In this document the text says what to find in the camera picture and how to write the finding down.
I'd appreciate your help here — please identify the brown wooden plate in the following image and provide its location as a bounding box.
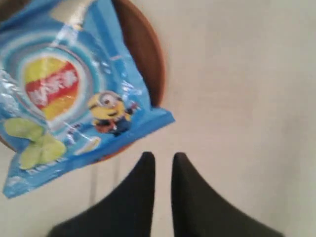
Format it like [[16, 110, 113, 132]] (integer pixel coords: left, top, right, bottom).
[[0, 0, 166, 163]]

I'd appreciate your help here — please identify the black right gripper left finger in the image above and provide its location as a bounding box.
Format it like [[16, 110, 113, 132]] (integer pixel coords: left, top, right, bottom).
[[48, 152, 156, 237]]

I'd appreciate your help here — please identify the blue chips bag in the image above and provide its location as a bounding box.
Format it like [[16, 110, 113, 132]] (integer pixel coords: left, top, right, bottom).
[[0, 0, 176, 199]]

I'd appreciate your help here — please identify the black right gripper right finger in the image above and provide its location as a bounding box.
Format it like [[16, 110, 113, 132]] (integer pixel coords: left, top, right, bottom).
[[171, 153, 283, 237]]

